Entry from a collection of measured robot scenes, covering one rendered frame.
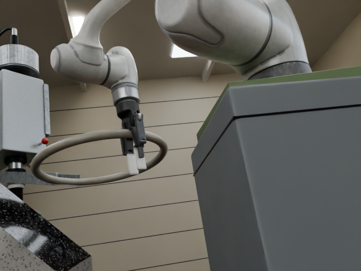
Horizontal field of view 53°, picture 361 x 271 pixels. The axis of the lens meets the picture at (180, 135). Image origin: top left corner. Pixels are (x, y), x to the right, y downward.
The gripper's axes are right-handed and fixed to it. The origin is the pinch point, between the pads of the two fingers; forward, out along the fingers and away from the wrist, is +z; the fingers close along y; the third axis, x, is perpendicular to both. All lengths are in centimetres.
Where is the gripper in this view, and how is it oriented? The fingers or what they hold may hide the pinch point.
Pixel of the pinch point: (136, 162)
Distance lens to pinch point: 114.9
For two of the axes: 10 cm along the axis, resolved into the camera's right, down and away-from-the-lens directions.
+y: -5.5, 4.0, 7.3
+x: -8.1, -0.5, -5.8
